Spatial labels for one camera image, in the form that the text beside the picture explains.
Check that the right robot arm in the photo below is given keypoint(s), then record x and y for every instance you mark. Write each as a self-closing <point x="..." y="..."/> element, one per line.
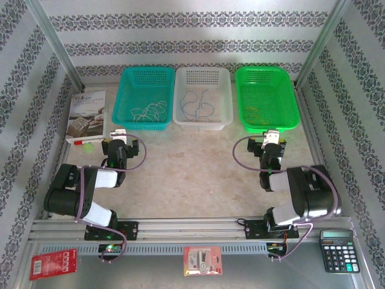
<point x="309" y="192"/>

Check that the bright green plastic basket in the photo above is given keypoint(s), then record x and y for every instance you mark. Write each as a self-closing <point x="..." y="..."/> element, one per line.
<point x="270" y="96"/>

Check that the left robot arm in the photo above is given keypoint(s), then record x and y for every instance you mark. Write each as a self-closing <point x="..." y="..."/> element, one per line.
<point x="103" y="179"/>

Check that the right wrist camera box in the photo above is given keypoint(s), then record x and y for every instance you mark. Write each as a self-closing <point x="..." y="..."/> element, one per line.
<point x="270" y="138"/>

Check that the small green round object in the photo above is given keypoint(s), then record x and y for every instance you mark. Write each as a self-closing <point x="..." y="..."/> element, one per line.
<point x="88" y="148"/>

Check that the black desk calculator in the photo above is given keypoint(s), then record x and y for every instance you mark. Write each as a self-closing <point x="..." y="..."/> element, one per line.
<point x="340" y="256"/>

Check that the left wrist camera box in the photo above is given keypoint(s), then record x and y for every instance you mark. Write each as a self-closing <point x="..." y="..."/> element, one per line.
<point x="117" y="134"/>

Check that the flash drive blister pack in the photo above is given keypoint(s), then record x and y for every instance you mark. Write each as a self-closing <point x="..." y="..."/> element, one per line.
<point x="203" y="260"/>

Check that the aluminium frame post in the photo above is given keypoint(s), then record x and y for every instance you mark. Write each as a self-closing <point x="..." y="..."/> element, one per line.
<point x="323" y="39"/>
<point x="54" y="39"/>

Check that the teal plastic basket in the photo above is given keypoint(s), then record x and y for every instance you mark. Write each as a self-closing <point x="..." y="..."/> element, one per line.
<point x="141" y="87"/>

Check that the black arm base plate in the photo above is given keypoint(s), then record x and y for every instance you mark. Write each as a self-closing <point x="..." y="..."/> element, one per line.
<point x="129" y="230"/>
<point x="255" y="228"/>

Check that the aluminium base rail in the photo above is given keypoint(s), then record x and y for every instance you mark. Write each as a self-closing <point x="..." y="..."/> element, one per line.
<point x="192" y="228"/>

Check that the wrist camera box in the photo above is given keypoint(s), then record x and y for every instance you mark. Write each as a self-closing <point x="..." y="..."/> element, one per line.
<point x="270" y="138"/>
<point x="117" y="134"/>

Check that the red packaging card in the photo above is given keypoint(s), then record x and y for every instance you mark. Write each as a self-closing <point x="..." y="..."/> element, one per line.
<point x="54" y="265"/>

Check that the book with photo cover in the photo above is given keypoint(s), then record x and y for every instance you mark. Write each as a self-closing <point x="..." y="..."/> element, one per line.
<point x="85" y="114"/>

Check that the red marker pen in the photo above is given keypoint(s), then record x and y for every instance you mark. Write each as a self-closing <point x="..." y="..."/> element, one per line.
<point x="90" y="141"/>

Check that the small controller board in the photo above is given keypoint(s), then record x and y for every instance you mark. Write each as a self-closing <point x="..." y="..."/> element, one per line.
<point x="111" y="248"/>
<point x="275" y="247"/>

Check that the white plastic basket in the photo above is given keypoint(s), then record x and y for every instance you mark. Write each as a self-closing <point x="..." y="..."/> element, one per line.
<point x="210" y="78"/>

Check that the aluminium table side rail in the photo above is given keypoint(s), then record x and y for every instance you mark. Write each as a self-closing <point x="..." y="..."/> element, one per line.
<point x="321" y="150"/>

